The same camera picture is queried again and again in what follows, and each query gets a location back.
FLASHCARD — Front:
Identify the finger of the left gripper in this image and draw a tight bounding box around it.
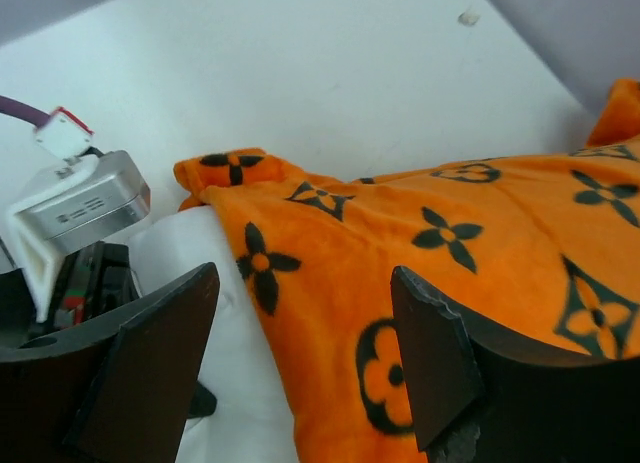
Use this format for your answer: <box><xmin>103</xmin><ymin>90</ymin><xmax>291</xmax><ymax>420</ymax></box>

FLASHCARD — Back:
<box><xmin>187</xmin><ymin>381</ymin><xmax>218</xmax><ymax>419</ymax></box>

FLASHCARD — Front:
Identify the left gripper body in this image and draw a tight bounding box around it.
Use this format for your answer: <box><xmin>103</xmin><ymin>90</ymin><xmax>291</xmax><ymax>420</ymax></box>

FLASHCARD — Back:
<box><xmin>1</xmin><ymin>241</ymin><xmax>139</xmax><ymax>350</ymax></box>

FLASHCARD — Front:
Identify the small white scrap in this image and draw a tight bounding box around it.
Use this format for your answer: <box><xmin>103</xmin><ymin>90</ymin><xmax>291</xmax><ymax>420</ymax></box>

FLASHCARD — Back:
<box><xmin>457</xmin><ymin>7</ymin><xmax>481</xmax><ymax>28</ymax></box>

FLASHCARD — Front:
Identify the white pillow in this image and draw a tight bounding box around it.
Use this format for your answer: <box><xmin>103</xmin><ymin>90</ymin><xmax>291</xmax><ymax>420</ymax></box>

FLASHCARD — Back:
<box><xmin>128</xmin><ymin>206</ymin><xmax>298</xmax><ymax>463</ymax></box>

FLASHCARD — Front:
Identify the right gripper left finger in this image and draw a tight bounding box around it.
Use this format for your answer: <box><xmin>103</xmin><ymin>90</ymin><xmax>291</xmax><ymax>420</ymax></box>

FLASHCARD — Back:
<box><xmin>1</xmin><ymin>263</ymin><xmax>219</xmax><ymax>462</ymax></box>

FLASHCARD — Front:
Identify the orange patterned pillowcase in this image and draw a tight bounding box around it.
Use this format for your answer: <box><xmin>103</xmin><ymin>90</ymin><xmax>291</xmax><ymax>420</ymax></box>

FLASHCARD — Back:
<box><xmin>174</xmin><ymin>79</ymin><xmax>639</xmax><ymax>462</ymax></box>

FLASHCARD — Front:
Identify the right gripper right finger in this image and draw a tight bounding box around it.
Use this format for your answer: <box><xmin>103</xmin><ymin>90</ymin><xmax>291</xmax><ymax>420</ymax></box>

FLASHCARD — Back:
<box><xmin>391</xmin><ymin>266</ymin><xmax>639</xmax><ymax>462</ymax></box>

